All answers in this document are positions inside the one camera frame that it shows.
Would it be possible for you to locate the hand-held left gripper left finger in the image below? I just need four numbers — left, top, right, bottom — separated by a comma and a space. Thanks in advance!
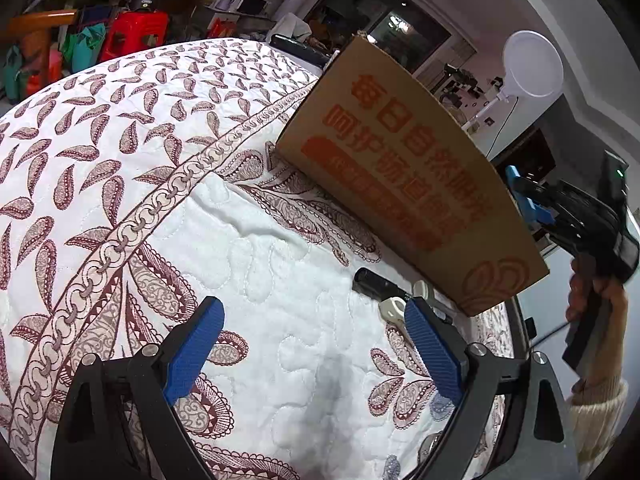
50, 296, 226, 480

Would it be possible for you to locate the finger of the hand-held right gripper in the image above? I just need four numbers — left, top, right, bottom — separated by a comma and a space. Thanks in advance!
517, 190, 581, 246
504, 164, 591, 206

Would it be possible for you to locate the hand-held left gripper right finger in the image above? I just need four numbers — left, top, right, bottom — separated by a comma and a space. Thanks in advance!
404, 297, 581, 480

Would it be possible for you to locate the black marker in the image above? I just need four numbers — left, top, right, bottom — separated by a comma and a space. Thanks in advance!
352, 267, 416, 306

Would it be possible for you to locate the brown cardboard box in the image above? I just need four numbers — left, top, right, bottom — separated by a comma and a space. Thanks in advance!
275, 34, 551, 317

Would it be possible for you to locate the person's right hand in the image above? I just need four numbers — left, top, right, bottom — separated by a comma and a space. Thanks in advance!
565, 255, 632, 356

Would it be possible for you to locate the small white plastic item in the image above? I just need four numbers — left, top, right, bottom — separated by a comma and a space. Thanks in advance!
379, 296, 408, 321

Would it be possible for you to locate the paisley printed quilt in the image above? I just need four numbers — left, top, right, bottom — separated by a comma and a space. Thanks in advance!
0, 37, 531, 480

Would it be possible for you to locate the white round desk lamp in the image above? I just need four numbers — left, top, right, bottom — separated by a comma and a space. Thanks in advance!
465, 30, 565, 133

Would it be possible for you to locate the dark balcony window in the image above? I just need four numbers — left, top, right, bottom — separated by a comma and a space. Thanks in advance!
305, 0, 451, 76

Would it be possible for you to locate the black keyboard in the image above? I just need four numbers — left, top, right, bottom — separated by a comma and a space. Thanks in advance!
270, 34, 333, 66

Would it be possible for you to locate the white plastic bag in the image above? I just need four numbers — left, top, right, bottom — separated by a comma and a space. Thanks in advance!
277, 12, 316, 43

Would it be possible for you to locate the teal bag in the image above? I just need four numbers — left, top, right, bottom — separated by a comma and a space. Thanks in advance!
60, 22, 108, 73

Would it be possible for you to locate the red plastic stool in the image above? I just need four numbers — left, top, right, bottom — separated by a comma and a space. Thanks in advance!
100, 10, 170, 63

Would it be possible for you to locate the wooden chair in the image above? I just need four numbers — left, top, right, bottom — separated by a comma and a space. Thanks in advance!
9, 9, 81, 61

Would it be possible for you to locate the black cable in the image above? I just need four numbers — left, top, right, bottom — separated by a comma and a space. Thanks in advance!
530, 317, 571, 348

